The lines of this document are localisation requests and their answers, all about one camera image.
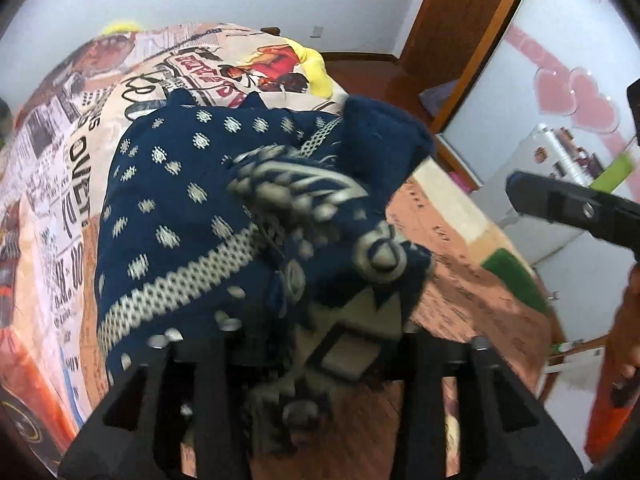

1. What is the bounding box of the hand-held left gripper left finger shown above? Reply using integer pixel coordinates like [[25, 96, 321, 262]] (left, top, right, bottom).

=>
[[57, 330, 251, 480]]

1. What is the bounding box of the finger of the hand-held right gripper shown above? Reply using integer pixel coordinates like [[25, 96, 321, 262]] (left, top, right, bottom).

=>
[[505, 170, 640, 261]]

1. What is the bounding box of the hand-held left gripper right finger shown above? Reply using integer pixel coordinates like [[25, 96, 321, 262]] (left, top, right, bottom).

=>
[[390, 332, 586, 480]]

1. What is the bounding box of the navy patterned sweater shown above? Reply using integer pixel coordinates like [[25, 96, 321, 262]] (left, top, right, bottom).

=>
[[95, 91, 436, 411]]

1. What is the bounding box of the person's right hand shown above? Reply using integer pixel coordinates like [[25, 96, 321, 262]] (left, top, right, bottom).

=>
[[614, 262, 640, 386]]

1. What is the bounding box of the white refrigerator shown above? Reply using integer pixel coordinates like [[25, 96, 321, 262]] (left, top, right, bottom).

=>
[[480, 122, 636, 271]]

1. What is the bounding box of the glass door with pink hearts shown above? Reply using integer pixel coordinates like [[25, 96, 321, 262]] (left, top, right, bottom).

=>
[[440, 0, 640, 196]]

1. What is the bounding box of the grey mat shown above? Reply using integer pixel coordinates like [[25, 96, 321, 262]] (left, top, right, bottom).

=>
[[419, 80, 458, 121]]

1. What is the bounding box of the wooden door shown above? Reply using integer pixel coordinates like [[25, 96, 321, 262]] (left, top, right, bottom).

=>
[[400, 0, 541, 136]]

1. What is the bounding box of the printed blanket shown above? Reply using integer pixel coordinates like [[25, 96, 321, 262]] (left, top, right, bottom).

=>
[[0, 22, 563, 480]]

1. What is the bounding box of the yellow pillow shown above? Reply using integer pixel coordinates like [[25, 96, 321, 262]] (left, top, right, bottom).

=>
[[102, 20, 143, 36], [290, 40, 335, 100]]

